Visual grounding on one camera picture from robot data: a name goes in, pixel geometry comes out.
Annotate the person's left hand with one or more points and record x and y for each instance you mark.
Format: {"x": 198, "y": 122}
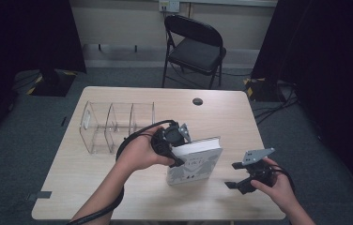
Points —
{"x": 140, "y": 151}

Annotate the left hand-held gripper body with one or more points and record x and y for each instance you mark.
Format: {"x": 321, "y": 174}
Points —
{"x": 170, "y": 137}

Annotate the black curtain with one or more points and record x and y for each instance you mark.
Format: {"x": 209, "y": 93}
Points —
{"x": 24, "y": 47}
{"x": 331, "y": 78}

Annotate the black folding chair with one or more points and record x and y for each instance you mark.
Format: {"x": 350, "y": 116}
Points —
{"x": 196, "y": 53}

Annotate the grey tape strip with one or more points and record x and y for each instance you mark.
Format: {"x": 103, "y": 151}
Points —
{"x": 41, "y": 195}

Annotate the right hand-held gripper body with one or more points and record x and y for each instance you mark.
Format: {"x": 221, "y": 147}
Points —
{"x": 260, "y": 172}

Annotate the black stand base striped tape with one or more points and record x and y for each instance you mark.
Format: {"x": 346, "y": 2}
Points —
{"x": 259, "y": 89}
{"x": 52, "y": 82}

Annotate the person's right hand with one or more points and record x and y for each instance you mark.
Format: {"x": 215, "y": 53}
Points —
{"x": 279, "y": 189}

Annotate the white wall socket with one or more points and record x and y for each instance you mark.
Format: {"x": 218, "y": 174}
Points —
{"x": 169, "y": 5}

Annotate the clear acrylic divided organizer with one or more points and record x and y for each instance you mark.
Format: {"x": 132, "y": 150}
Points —
{"x": 102, "y": 125}

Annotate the white book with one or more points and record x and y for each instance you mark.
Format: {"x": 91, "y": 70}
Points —
{"x": 196, "y": 165}

